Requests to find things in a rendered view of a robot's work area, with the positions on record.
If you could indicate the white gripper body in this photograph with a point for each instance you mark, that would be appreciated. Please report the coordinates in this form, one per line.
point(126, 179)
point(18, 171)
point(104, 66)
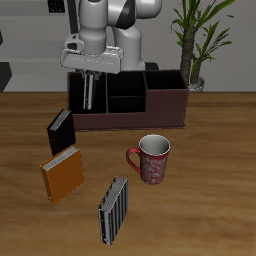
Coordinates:
point(91, 61)

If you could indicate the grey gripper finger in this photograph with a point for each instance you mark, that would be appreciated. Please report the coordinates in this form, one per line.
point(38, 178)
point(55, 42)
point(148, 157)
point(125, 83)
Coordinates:
point(86, 93)
point(92, 90)

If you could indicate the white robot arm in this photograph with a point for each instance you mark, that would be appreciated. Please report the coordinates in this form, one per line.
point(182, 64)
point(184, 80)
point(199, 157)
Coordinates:
point(93, 23)

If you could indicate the dark brown desk caddy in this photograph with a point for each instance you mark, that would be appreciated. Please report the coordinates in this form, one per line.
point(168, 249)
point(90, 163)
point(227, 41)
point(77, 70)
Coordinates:
point(165, 106)

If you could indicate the orange book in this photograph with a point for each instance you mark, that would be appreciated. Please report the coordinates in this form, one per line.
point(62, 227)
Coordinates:
point(65, 176)

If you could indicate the black white striped book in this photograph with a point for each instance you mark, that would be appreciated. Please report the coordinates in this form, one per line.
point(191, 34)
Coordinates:
point(115, 213)

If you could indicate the green pot plant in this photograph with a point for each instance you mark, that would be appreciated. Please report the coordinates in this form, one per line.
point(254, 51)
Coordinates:
point(188, 50)

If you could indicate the red white patterned mug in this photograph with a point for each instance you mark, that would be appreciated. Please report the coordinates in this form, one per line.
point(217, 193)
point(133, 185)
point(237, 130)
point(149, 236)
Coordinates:
point(153, 168)

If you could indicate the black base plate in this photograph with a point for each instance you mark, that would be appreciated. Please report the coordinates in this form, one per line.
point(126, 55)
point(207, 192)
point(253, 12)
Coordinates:
point(151, 66)

